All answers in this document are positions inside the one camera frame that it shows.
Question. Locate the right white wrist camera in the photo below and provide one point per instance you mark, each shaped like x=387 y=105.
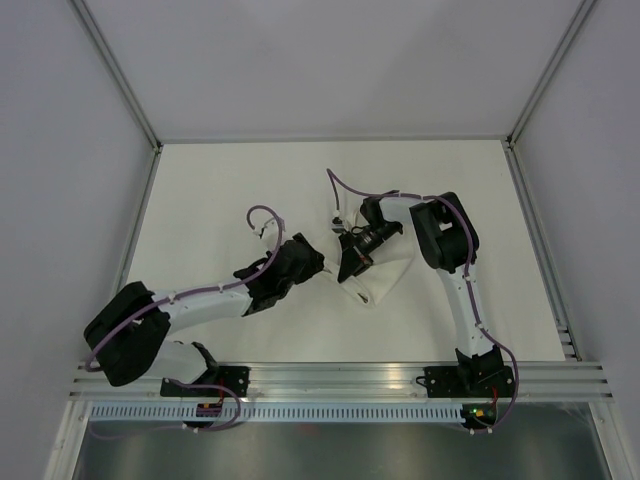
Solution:
x=337 y=224

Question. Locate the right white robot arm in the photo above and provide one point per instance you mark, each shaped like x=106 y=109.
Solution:
x=448 y=244

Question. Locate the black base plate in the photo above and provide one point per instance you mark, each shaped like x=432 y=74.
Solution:
x=449 y=382
x=226 y=381

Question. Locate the white slotted cable duct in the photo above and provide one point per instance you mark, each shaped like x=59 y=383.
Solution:
x=280 y=412

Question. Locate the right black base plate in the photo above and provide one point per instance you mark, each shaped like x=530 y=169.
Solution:
x=449 y=382

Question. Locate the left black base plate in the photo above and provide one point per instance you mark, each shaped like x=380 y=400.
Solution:
x=226 y=381

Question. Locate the front aluminium rail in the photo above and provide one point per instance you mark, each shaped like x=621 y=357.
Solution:
x=564 y=381

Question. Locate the white cloth napkin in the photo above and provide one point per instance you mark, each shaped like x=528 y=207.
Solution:
x=390 y=261

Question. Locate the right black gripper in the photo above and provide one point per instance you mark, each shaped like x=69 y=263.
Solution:
x=353 y=259

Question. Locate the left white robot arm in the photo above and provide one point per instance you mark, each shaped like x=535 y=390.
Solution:
x=129 y=336

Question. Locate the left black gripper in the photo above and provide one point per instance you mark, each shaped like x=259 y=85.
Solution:
x=314 y=263

